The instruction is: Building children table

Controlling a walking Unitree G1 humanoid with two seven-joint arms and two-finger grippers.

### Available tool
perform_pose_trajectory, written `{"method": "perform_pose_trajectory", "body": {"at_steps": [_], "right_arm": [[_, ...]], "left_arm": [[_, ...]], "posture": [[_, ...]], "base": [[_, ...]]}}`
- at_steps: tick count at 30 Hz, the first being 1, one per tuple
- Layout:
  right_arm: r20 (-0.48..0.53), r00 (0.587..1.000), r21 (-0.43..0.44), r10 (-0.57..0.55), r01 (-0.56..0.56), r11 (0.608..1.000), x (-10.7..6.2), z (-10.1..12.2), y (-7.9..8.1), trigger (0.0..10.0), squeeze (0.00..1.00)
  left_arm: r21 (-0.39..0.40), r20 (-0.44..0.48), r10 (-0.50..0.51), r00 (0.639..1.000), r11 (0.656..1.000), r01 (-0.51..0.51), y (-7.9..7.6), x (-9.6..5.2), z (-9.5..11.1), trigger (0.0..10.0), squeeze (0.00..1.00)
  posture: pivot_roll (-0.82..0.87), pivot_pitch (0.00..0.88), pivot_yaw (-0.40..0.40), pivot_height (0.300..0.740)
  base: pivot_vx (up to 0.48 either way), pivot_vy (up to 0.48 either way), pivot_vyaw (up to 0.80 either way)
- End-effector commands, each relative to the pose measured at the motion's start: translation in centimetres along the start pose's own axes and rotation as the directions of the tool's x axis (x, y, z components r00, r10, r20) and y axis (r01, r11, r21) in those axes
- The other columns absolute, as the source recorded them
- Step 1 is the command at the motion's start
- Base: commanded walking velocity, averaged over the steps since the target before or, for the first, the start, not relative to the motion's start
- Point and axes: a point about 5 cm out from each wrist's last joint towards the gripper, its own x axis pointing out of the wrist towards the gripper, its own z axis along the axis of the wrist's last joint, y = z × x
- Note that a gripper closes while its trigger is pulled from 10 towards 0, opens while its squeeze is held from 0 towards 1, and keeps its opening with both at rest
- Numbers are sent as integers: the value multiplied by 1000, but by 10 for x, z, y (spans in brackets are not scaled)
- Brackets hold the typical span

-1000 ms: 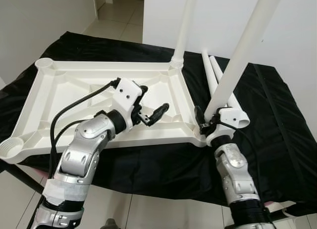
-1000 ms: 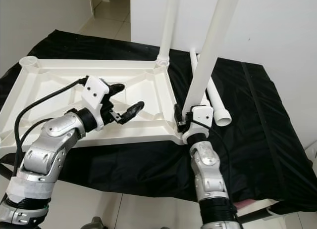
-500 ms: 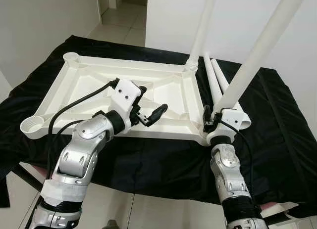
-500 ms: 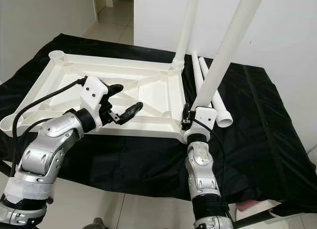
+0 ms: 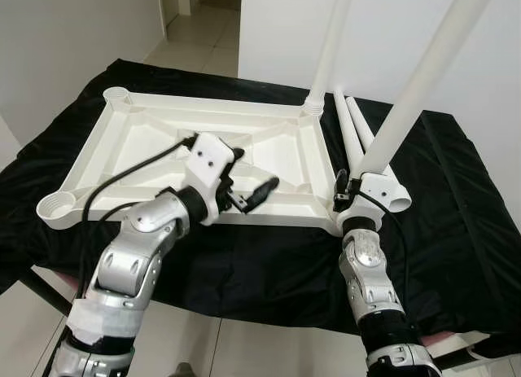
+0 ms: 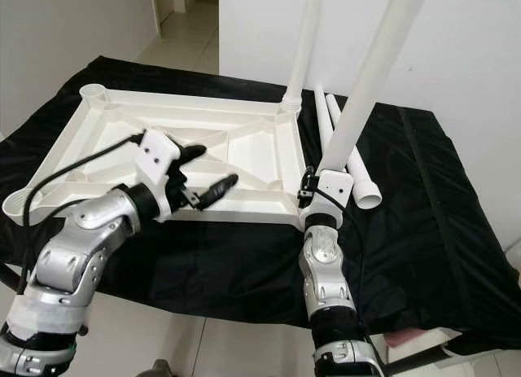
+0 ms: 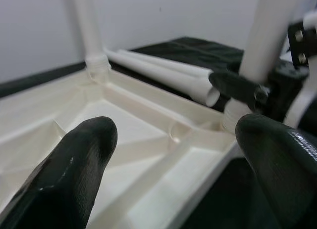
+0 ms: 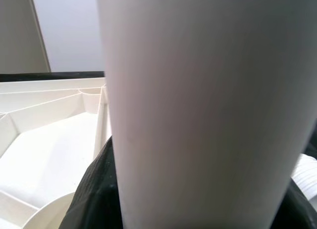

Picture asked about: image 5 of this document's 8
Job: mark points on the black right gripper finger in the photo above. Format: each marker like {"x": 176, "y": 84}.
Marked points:
{"x": 341, "y": 179}

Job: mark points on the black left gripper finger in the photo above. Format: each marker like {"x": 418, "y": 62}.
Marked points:
{"x": 262, "y": 194}
{"x": 236, "y": 155}

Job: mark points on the white plastic table top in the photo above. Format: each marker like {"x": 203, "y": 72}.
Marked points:
{"x": 277, "y": 149}

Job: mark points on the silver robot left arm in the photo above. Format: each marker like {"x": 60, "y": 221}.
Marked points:
{"x": 130, "y": 263}

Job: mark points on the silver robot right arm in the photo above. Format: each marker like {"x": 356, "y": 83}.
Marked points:
{"x": 366, "y": 271}

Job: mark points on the black table cloth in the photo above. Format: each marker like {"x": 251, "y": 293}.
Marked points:
{"x": 456, "y": 230}

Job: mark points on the grey robot left foot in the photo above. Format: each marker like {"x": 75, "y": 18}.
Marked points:
{"x": 185, "y": 371}

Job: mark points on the black metal table leg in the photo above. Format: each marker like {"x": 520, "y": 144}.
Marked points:
{"x": 49, "y": 294}

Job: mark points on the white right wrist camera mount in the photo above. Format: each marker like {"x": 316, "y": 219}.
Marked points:
{"x": 370, "y": 194}

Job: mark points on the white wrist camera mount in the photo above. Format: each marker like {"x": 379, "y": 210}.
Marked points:
{"x": 207, "y": 161}
{"x": 370, "y": 194}

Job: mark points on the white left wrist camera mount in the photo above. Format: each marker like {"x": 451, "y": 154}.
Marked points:
{"x": 207, "y": 161}

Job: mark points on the white plastic frame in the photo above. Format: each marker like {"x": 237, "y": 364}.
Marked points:
{"x": 472, "y": 348}

